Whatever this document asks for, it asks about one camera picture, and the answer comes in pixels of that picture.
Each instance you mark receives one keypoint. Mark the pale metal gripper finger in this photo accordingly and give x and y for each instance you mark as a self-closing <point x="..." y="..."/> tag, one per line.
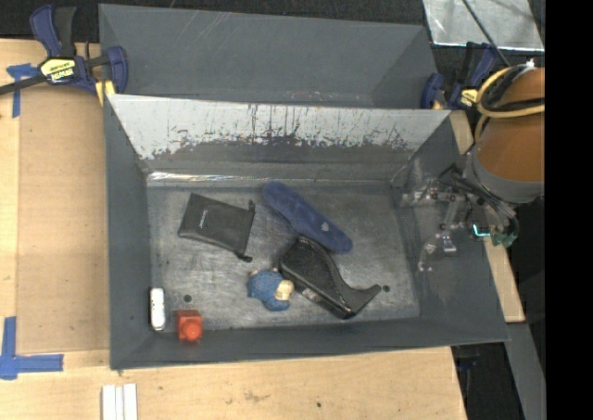
<point x="419" y="199"/>
<point x="448" y="243"/>

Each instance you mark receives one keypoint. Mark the blue shoe insole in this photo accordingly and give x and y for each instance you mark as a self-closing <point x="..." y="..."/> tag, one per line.
<point x="306" y="216"/>

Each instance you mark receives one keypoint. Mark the blue toy figure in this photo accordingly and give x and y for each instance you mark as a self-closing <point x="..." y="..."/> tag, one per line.
<point x="266" y="288"/>

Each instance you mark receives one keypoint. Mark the grey metal bin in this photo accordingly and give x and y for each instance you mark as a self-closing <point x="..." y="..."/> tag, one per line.
<point x="208" y="56"/>

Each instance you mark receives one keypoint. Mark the red cube block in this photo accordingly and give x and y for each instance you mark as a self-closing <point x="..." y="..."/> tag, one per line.
<point x="188" y="324"/>

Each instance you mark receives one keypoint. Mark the small white oblong case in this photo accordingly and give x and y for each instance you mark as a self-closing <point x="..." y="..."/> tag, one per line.
<point x="157" y="309"/>

